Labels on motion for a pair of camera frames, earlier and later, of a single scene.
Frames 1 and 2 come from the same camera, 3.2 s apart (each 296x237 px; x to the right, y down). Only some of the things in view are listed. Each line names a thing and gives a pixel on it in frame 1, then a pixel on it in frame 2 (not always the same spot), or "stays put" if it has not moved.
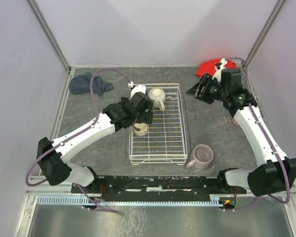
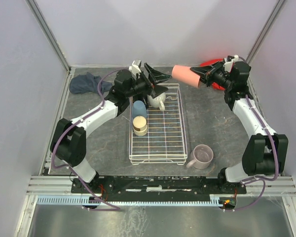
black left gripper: x=145 y=117 to x=149 y=81
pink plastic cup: x=235 y=122 to x=184 y=74
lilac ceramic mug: x=201 y=157 stays put
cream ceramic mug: x=158 y=96 stays put
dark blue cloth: x=80 y=84 stays put
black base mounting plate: x=158 y=186 stays put
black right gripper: x=203 y=88 to x=209 y=77
